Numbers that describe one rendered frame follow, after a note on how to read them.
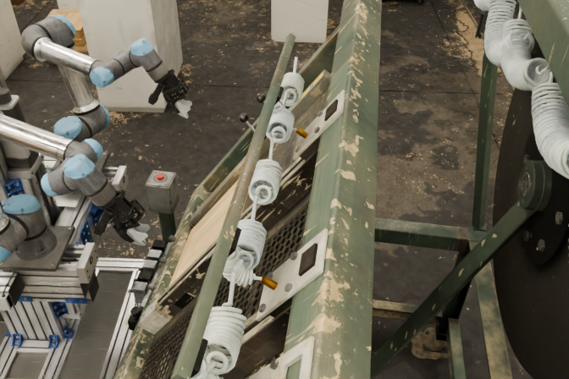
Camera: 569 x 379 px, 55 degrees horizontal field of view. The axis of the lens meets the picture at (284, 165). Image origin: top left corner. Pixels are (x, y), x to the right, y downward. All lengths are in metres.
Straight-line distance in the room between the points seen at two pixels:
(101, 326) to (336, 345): 2.31
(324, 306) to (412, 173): 3.45
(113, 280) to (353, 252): 2.39
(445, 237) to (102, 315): 1.77
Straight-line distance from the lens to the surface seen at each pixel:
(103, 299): 3.17
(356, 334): 0.89
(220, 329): 0.91
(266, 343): 1.13
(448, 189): 4.19
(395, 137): 4.62
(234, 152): 2.46
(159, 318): 2.04
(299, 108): 1.99
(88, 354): 2.99
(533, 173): 1.25
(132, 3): 4.46
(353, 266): 0.96
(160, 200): 2.69
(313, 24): 5.95
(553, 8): 1.22
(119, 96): 4.87
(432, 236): 2.66
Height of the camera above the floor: 2.60
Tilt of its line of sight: 38 degrees down
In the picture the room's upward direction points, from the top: 1 degrees clockwise
